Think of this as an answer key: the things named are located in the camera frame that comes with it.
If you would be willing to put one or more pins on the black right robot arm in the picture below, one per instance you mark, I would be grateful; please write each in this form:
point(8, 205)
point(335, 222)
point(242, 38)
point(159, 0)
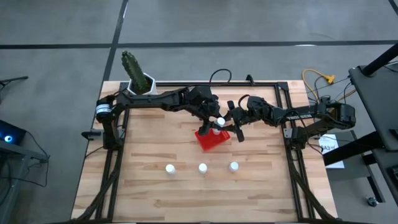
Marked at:
point(298, 116)

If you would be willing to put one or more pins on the green cactus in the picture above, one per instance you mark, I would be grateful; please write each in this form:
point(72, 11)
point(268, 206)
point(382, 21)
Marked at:
point(133, 70)

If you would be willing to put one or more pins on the white paper sheet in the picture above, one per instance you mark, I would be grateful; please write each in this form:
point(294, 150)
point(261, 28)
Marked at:
point(329, 141)

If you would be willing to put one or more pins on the black table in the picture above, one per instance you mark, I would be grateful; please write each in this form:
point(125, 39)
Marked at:
point(379, 102)

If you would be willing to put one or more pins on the grey metal stand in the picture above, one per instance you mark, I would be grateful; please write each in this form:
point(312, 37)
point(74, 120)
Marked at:
point(18, 152)

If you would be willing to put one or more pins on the white plastic pill bottle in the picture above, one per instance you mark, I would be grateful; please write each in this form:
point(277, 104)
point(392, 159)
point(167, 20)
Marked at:
point(170, 169)
point(202, 168)
point(234, 166)
point(216, 131)
point(220, 121)

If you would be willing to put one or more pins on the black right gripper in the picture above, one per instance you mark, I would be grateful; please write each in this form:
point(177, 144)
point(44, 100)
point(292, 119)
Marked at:
point(242, 116)

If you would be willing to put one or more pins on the black table leg strut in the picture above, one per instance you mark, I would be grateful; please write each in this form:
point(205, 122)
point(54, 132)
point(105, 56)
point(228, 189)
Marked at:
point(360, 146)

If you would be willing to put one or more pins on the black caster wheel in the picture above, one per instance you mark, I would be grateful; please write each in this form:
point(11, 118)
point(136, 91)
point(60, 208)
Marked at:
point(372, 201)

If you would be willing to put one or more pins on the small black clamp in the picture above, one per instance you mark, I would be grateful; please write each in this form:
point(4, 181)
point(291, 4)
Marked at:
point(250, 80)

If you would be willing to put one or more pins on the red plastic basket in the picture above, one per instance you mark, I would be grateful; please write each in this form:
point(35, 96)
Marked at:
point(211, 143)

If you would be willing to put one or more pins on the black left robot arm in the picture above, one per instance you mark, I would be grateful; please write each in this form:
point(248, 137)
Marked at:
point(149, 99)

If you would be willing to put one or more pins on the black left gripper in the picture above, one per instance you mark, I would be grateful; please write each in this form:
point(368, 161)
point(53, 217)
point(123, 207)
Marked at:
point(211, 113)

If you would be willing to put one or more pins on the black pole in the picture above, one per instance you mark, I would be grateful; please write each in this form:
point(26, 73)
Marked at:
point(382, 59)

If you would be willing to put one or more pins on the black tripod leg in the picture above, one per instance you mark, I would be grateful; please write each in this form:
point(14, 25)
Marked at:
point(15, 79)

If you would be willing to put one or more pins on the white hexagonal planter pot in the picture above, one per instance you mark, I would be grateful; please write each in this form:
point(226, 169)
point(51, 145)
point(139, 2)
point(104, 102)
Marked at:
point(150, 88)

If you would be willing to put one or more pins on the black computer with blue light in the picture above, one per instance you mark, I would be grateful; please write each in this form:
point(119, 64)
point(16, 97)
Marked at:
point(12, 132)

